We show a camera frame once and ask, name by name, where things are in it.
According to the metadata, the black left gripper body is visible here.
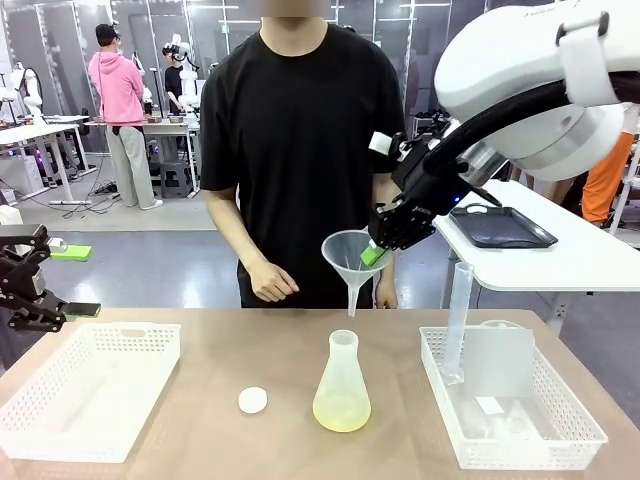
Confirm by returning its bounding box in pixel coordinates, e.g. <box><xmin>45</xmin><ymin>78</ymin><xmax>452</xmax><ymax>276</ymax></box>
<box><xmin>0</xmin><ymin>259</ymin><xmax>49</xmax><ymax>316</ymax></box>

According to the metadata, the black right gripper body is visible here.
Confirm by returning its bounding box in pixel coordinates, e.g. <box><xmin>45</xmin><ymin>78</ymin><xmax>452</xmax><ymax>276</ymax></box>
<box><xmin>387</xmin><ymin>134</ymin><xmax>474</xmax><ymax>235</ymax></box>

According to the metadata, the translucent plastic funnel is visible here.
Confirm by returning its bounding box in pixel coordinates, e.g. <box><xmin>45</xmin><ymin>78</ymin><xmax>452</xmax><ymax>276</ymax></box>
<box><xmin>321</xmin><ymin>228</ymin><xmax>391</xmax><ymax>319</ymax></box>

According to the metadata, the conical flask with yellow liquid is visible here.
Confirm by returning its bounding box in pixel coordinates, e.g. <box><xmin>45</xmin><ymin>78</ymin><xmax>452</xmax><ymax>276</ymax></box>
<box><xmin>312</xmin><ymin>329</ymin><xmax>373</xmax><ymax>433</ymax></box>

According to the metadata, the person's left forearm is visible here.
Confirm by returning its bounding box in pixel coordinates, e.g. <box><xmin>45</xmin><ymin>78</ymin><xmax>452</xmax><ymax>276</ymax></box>
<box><xmin>372</xmin><ymin>172</ymin><xmax>402</xmax><ymax>209</ymax></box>

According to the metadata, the person's right forearm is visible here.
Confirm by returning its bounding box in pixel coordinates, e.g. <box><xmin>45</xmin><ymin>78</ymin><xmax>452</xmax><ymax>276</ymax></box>
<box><xmin>204</xmin><ymin>188</ymin><xmax>266</xmax><ymax>271</ymax></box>

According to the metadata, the person's left hand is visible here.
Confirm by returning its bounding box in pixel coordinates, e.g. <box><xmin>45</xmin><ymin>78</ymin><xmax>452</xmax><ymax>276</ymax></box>
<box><xmin>374</xmin><ymin>269</ymin><xmax>400</xmax><ymax>309</ymax></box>

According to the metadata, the person's right hand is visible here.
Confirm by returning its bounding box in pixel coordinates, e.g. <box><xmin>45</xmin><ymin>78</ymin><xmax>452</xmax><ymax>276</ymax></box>
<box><xmin>247</xmin><ymin>259</ymin><xmax>301</xmax><ymax>304</ymax></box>

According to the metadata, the black plastic tray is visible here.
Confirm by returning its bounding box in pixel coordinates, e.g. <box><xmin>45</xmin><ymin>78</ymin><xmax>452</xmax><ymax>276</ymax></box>
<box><xmin>448</xmin><ymin>203</ymin><xmax>559</xmax><ymax>250</ymax></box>

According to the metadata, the white perforated plastic basket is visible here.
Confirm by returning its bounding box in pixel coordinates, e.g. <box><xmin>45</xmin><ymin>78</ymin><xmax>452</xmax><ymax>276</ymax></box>
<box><xmin>0</xmin><ymin>322</ymin><xmax>182</xmax><ymax>464</ymax></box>
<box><xmin>418</xmin><ymin>325</ymin><xmax>610</xmax><ymax>471</ymax></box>

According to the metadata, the clear graduated cylinder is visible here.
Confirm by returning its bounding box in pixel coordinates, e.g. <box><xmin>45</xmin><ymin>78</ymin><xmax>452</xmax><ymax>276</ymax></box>
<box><xmin>439</xmin><ymin>262</ymin><xmax>475</xmax><ymax>386</ymax></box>

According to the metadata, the white desk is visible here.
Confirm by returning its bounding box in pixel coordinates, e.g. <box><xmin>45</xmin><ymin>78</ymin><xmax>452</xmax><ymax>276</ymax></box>
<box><xmin>0</xmin><ymin>122</ymin><xmax>96</xmax><ymax>206</ymax></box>

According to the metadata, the person in black T-shirt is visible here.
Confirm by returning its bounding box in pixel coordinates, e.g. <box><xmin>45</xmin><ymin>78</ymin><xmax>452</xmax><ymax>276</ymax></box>
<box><xmin>199</xmin><ymin>0</ymin><xmax>406</xmax><ymax>310</ymax></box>

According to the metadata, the grey work table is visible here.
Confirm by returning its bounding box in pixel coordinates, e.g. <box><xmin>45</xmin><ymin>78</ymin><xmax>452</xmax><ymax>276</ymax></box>
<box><xmin>84</xmin><ymin>117</ymin><xmax>201</xmax><ymax>199</ymax></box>

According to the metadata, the person in pink hoodie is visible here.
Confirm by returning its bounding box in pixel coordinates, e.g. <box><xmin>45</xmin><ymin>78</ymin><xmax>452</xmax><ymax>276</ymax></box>
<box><xmin>88</xmin><ymin>23</ymin><xmax>165</xmax><ymax>211</ymax></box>

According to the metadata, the white side table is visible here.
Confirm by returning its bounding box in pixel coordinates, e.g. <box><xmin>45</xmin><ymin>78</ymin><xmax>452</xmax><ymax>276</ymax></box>
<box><xmin>432</xmin><ymin>179</ymin><xmax>640</xmax><ymax>321</ymax></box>

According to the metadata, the person in orange trousers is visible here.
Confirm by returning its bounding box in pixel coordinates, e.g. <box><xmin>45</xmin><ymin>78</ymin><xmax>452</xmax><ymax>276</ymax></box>
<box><xmin>582</xmin><ymin>129</ymin><xmax>636</xmax><ymax>226</ymax></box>

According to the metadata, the white round stopper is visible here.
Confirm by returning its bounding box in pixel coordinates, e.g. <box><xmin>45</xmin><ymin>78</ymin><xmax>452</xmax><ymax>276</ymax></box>
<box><xmin>237</xmin><ymin>386</ymin><xmax>269</xmax><ymax>414</ymax></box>

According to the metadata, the person with VR headset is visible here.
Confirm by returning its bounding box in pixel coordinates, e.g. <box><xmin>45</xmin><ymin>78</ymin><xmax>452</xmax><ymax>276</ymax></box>
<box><xmin>162</xmin><ymin>43</ymin><xmax>189</xmax><ymax>116</ymax></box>

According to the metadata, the clear plastic bag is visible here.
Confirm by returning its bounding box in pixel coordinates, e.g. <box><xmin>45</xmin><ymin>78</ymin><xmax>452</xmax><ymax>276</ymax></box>
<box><xmin>457</xmin><ymin>394</ymin><xmax>561</xmax><ymax>444</ymax></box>

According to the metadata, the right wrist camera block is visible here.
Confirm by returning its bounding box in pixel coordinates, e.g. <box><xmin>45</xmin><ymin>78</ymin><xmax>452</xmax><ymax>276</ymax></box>
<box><xmin>368</xmin><ymin>131</ymin><xmax>394</xmax><ymax>156</ymax></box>

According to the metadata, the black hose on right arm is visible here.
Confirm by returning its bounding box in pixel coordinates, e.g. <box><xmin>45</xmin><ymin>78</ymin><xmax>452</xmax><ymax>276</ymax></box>
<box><xmin>424</xmin><ymin>79</ymin><xmax>571</xmax><ymax>171</ymax></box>

